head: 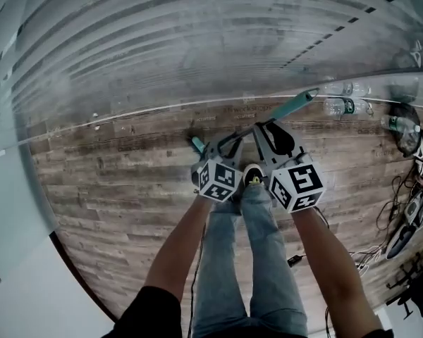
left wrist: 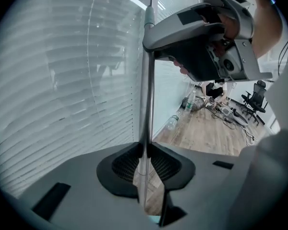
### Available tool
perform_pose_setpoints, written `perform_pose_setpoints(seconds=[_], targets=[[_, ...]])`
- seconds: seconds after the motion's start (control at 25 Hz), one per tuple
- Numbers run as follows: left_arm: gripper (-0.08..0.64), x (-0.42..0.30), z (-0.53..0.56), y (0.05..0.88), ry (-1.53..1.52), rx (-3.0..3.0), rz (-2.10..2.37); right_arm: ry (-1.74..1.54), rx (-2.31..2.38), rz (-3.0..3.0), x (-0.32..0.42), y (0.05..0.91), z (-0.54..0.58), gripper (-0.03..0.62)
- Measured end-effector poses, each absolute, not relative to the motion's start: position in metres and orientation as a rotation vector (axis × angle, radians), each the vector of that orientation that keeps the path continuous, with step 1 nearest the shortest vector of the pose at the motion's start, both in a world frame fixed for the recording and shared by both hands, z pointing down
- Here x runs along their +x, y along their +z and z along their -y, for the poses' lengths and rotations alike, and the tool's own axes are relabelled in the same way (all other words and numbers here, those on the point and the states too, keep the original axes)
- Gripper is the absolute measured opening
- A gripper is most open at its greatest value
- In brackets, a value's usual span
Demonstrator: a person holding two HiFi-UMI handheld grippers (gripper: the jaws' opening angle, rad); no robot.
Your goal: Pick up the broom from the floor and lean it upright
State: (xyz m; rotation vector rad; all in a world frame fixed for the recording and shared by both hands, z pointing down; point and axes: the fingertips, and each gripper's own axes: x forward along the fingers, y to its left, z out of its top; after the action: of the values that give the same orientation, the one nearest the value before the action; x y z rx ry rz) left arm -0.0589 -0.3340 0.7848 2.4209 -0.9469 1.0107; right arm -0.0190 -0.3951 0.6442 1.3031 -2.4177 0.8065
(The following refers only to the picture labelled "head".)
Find white cable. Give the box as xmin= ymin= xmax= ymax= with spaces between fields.
xmin=350 ymin=246 xmax=384 ymax=278

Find teal broom with black bristles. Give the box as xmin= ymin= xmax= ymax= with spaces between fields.
xmin=186 ymin=87 xmax=321 ymax=156

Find person's leg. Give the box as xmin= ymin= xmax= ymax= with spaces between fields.
xmin=192 ymin=195 xmax=248 ymax=338
xmin=239 ymin=183 xmax=309 ymax=338

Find clear plastic bottle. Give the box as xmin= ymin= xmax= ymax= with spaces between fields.
xmin=323 ymin=96 xmax=374 ymax=118

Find frosted glass door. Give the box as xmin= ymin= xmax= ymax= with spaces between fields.
xmin=0 ymin=146 xmax=60 ymax=285

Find person's right shoe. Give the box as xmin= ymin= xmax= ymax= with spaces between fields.
xmin=242 ymin=163 xmax=267 ymax=187

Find green plastic bottle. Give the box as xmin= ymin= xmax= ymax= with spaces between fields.
xmin=380 ymin=115 xmax=422 ymax=134

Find person's right forearm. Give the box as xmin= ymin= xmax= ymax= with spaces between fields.
xmin=290 ymin=205 xmax=384 ymax=338

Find white window blinds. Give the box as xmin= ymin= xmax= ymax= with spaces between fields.
xmin=0 ymin=0 xmax=423 ymax=135

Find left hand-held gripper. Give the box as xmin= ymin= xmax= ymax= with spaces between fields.
xmin=191 ymin=132 xmax=246 ymax=203

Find black trash bag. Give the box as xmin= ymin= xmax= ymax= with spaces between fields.
xmin=387 ymin=102 xmax=423 ymax=158

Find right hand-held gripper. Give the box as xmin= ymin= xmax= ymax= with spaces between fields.
xmin=252 ymin=120 xmax=327 ymax=213

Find person's left forearm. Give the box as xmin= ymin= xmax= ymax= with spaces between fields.
xmin=144 ymin=193 xmax=213 ymax=299

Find black chair base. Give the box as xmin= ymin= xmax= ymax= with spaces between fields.
xmin=385 ymin=254 xmax=423 ymax=320

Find person's left leg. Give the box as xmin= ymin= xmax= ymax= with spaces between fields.
xmin=192 ymin=195 xmax=248 ymax=338

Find black floor cable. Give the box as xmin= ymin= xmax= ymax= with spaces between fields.
xmin=374 ymin=160 xmax=423 ymax=239

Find grey handheld device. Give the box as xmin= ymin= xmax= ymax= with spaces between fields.
xmin=403 ymin=187 xmax=423 ymax=227

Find person's black shirt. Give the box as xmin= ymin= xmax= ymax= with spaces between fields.
xmin=118 ymin=285 xmax=183 ymax=338

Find person's right leg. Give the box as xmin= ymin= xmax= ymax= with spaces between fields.
xmin=239 ymin=183 xmax=309 ymax=338

